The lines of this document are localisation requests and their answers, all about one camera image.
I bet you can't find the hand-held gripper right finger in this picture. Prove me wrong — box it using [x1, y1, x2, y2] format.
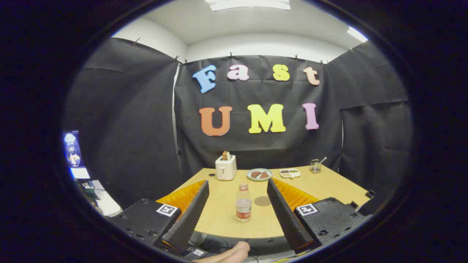
[266, 178, 373, 255]

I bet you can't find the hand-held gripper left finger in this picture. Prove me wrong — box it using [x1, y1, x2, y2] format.
[106, 180, 211, 256]

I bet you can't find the clear plastic juice bottle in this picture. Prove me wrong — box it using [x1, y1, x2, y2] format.
[235, 184, 253, 222]

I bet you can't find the wooden table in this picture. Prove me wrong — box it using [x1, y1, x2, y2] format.
[170, 165, 370, 240]

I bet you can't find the pale green plate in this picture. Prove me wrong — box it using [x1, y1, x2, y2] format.
[246, 168, 273, 182]

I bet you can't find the white toaster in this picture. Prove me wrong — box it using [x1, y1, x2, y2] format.
[215, 155, 237, 181]

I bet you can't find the white side desk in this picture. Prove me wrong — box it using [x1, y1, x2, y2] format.
[82, 179, 123, 217]

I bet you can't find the computer monitor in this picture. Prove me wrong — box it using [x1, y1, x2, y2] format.
[63, 130, 90, 179]

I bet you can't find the small ceiling light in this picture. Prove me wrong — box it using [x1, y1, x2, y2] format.
[347, 26, 368, 43]

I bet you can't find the long ceiling light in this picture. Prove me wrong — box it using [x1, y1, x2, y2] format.
[205, 0, 291, 11]

